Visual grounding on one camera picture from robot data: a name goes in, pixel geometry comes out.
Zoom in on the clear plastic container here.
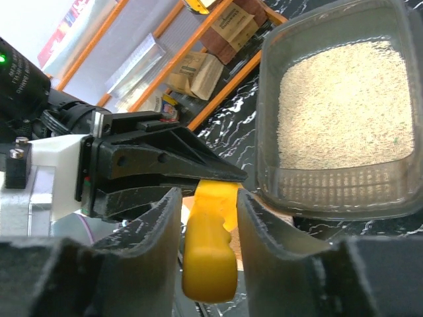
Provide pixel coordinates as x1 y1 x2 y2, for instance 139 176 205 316
105 33 165 98

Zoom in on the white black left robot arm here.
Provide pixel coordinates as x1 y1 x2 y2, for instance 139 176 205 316
1 41 247 222

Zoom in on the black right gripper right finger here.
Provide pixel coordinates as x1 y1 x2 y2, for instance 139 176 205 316
237 190 422 316

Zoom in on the yellow plastic litter scoop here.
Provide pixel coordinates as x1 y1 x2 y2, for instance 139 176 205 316
182 180 242 303

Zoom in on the orange wooden tray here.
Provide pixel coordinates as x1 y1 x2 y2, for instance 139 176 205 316
180 1 287 131

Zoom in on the red white toothpaste box upper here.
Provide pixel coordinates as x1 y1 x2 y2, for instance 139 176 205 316
37 0 90 68

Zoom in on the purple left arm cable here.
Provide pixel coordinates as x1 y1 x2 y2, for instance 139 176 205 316
79 213 96 247

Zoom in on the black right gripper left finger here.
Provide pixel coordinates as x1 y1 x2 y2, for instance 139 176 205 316
1 188 182 316

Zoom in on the grey plastic litter box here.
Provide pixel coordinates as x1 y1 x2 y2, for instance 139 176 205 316
255 1 422 220

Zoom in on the tan kraft paper bag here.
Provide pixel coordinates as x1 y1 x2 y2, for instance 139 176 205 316
166 52 224 100

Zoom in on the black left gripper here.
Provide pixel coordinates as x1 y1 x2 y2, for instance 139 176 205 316
75 110 247 220

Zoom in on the orange wooden rack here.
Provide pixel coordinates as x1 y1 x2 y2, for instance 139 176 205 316
54 0 232 115

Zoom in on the white paper flour bag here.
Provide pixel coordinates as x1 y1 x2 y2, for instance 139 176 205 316
142 93 179 122

